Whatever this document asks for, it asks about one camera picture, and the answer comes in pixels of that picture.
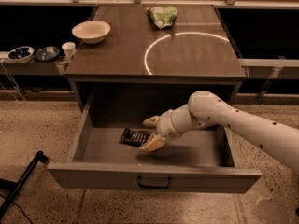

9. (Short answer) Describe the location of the blue patterned bowl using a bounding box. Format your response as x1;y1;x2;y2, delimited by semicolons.
8;46;35;63

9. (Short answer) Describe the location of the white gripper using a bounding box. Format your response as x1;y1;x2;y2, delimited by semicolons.
140;109;181;152

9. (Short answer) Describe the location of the low side shelf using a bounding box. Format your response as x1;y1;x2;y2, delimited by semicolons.
0;52;68;76

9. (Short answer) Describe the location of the white cable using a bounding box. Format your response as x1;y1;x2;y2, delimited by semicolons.
0;59;26;103

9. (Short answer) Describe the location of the dark blue bowl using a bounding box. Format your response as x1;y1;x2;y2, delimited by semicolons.
36;46;60;62

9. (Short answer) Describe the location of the open grey top drawer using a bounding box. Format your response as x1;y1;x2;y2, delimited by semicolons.
48;90;261;193

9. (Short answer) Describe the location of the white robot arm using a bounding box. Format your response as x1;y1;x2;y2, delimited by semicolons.
141;91;299;174

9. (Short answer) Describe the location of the green chip bag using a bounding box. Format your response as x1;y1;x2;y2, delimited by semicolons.
147;6;178;29

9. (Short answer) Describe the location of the white paper cup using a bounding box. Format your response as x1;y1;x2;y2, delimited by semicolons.
62;42;76;60

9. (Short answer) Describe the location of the black drawer handle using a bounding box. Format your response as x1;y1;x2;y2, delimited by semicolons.
137;175;172;189

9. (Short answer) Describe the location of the grey cabinet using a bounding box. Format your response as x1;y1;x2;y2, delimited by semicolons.
65;4;246;106

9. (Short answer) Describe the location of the large white bowl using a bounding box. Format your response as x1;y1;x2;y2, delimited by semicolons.
72;21;110;44

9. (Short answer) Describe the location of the black metal stand leg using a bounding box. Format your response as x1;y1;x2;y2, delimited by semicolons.
0;151;48;219

